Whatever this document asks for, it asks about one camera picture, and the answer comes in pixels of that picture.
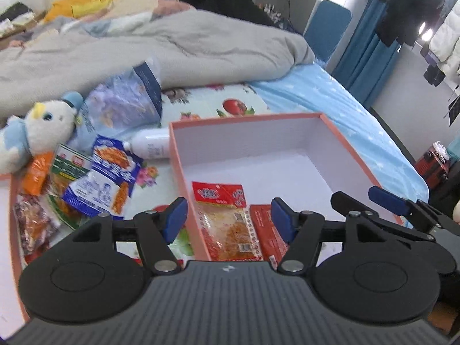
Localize blue star bed sheet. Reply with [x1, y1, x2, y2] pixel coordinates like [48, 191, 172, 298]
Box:
[248, 61, 430, 205]

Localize group of toiletry bottles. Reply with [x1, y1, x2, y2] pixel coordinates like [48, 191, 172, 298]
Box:
[257, 2, 288, 26]

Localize orange box lid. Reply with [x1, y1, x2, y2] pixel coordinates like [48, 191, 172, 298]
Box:
[0, 173, 31, 322]

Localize orange cardboard box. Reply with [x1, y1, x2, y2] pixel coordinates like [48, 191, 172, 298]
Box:
[168, 112, 405, 264]

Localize black garment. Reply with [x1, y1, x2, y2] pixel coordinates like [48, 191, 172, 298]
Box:
[0, 2, 35, 20]

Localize white blue plush toy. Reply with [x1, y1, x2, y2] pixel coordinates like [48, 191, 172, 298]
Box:
[0, 91, 84, 173]

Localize orange snack packet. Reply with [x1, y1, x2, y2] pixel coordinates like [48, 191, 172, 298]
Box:
[22, 152, 55, 195]

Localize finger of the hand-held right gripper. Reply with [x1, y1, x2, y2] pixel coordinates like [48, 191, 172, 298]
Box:
[368, 186, 450, 229]
[331, 191, 436, 242]

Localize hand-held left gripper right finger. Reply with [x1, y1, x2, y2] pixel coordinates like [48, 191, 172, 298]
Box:
[271, 197, 387, 274]

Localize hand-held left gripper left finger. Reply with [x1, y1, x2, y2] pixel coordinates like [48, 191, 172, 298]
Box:
[72, 197, 188, 277]

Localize red-white clear window snack packet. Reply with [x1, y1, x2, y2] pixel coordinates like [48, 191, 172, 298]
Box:
[191, 181, 260, 261]

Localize large pale blue snack bag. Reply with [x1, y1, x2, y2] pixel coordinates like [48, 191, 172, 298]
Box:
[74, 61, 163, 152]

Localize white puffy jacket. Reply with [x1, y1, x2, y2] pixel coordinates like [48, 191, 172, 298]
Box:
[429, 0, 460, 78]

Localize blue snack packet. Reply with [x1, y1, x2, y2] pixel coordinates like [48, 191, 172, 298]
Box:
[62, 135, 143, 221]

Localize blue curtain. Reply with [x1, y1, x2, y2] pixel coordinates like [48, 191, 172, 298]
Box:
[332, 0, 401, 105]

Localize blue chair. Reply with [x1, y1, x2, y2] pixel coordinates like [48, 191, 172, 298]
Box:
[304, 0, 353, 63]

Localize grey blanket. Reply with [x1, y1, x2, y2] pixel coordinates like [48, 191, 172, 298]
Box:
[0, 9, 316, 96]

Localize pastel patterned quilt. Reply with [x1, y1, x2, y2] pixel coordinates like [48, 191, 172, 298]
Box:
[61, 0, 196, 40]

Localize brown cardboard box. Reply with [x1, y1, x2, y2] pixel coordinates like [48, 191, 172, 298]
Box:
[0, 11, 47, 40]

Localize yellow pillow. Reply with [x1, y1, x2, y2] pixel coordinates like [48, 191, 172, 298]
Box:
[43, 0, 132, 22]

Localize green snack packet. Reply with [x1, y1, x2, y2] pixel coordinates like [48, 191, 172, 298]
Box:
[47, 143, 95, 229]

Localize white pump bottle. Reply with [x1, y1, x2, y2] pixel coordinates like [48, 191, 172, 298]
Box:
[129, 127, 172, 159]

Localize shiny red gold snack packet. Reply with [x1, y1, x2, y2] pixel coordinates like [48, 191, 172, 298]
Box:
[14, 193, 61, 256]

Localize dark hanging clothes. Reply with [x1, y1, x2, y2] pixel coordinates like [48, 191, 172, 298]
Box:
[361, 0, 460, 47]

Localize red suitcase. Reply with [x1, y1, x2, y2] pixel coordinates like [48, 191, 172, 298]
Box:
[415, 142, 451, 189]

